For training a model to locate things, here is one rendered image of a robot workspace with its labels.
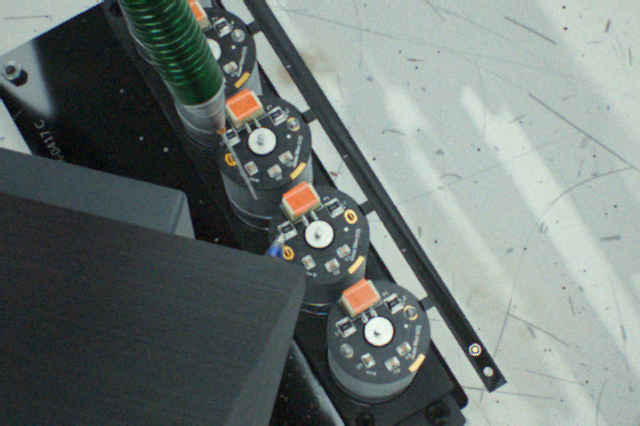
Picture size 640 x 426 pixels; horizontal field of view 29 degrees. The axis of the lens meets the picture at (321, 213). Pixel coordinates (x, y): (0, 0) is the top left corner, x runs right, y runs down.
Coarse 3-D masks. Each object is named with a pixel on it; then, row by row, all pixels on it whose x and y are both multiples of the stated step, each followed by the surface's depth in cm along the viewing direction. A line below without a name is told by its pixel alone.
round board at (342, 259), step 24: (336, 192) 31; (288, 216) 30; (312, 216) 30; (336, 216) 30; (360, 216) 30; (288, 240) 30; (336, 240) 30; (360, 240) 30; (312, 264) 30; (336, 264) 30; (360, 264) 30
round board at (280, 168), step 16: (272, 96) 31; (224, 112) 31; (272, 112) 31; (288, 112) 31; (240, 128) 31; (256, 128) 31; (272, 128) 31; (288, 128) 31; (304, 128) 31; (224, 144) 31; (240, 144) 31; (288, 144) 31; (304, 144) 31; (224, 160) 31; (240, 160) 31; (256, 160) 31; (272, 160) 31; (288, 160) 31; (304, 160) 31; (240, 176) 31; (256, 176) 31; (272, 176) 31; (288, 176) 31
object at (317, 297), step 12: (348, 216) 31; (312, 228) 30; (324, 228) 30; (312, 240) 30; (324, 240) 30; (288, 252) 30; (348, 276) 30; (360, 276) 32; (312, 288) 31; (324, 288) 31; (336, 288) 31; (312, 300) 32; (324, 300) 32; (336, 300) 33; (312, 312) 34; (324, 312) 34
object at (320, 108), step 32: (256, 0) 32; (256, 32) 32; (288, 64) 32; (320, 96) 31; (352, 160) 31; (384, 192) 31; (384, 224) 30; (416, 256) 30; (448, 320) 30; (480, 352) 30
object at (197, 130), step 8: (208, 40) 32; (216, 48) 32; (216, 56) 32; (256, 64) 32; (256, 72) 33; (248, 80) 32; (256, 80) 33; (240, 88) 32; (248, 88) 32; (256, 88) 33; (232, 96) 32; (176, 104) 34; (224, 104) 32; (184, 112) 33; (184, 120) 34; (192, 120) 34; (200, 120) 33; (184, 128) 35; (192, 128) 34; (200, 128) 34; (208, 128) 34; (192, 136) 35; (200, 136) 35; (208, 136) 34; (208, 144) 35
